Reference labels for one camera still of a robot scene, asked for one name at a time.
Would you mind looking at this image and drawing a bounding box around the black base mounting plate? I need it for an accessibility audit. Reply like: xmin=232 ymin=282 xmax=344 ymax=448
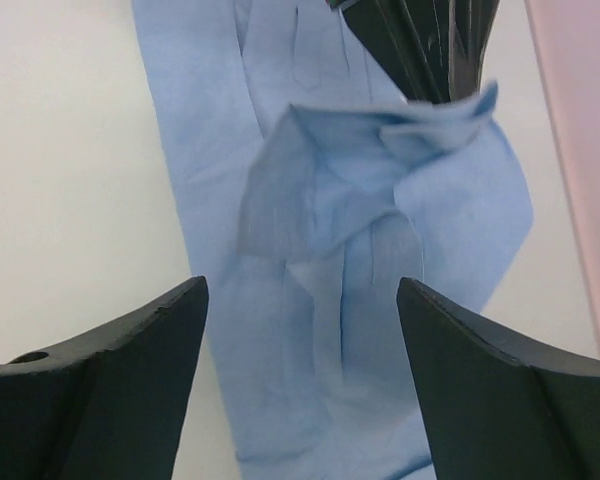
xmin=328 ymin=0 xmax=500 ymax=104

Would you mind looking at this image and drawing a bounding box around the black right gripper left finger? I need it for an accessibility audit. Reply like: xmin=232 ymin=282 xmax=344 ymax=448
xmin=0 ymin=277 xmax=209 ymax=480

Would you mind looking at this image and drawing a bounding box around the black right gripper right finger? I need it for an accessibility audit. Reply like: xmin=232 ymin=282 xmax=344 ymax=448
xmin=397 ymin=278 xmax=600 ymax=480

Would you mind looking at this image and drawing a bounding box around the light blue long sleeve shirt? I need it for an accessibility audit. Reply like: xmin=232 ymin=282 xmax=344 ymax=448
xmin=133 ymin=1 xmax=533 ymax=479

